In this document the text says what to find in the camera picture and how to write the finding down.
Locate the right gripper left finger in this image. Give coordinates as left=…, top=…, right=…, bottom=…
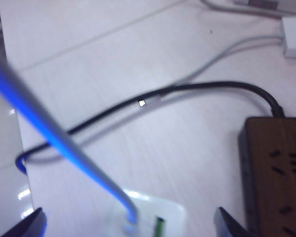
left=0, top=206, right=48, bottom=237

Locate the black power strip cable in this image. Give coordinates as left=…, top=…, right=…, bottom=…
left=14, top=80, right=285, bottom=174

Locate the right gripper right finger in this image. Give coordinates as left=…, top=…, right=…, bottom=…
left=213, top=206, right=253, bottom=237

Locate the white charger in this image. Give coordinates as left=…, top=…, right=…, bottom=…
left=106, top=188, right=186, bottom=237

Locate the white adapter cable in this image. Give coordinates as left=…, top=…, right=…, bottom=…
left=137, top=35, right=284, bottom=108

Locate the white video adapter box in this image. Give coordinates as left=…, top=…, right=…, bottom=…
left=278, top=16, right=296, bottom=59

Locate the black power strip wood top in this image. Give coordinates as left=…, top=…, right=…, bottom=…
left=237, top=116, right=296, bottom=237

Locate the white charger cable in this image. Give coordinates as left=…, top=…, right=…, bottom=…
left=0, top=41, right=141, bottom=227

